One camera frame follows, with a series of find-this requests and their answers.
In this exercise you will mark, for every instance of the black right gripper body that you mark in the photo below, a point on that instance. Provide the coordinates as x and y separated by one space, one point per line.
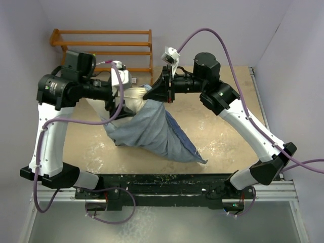
168 78

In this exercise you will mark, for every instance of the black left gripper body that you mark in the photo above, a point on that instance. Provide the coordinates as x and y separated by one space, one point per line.
102 92

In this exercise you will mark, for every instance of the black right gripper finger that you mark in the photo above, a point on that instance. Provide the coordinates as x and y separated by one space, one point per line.
157 94
159 82

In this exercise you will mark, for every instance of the blue pillowcase with yellow drawings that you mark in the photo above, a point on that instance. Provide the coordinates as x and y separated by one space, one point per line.
152 128

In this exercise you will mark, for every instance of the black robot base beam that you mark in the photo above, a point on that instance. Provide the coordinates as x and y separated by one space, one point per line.
168 190

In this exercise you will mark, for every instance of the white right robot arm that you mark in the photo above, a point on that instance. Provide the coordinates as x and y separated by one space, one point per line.
223 100

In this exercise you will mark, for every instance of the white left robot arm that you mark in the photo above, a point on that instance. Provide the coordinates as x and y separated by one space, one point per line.
57 96

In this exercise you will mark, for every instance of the pink capped marker pen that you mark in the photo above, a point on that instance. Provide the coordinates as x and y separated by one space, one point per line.
104 62

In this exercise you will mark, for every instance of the orange wooden shelf rack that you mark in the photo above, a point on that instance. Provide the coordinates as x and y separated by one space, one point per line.
139 39

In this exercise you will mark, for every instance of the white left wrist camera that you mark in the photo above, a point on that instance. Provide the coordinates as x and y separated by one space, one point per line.
121 77

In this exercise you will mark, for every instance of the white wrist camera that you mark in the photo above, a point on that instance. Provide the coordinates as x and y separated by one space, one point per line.
121 77
171 57

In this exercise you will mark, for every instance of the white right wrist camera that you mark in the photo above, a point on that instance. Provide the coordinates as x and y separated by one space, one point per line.
171 57

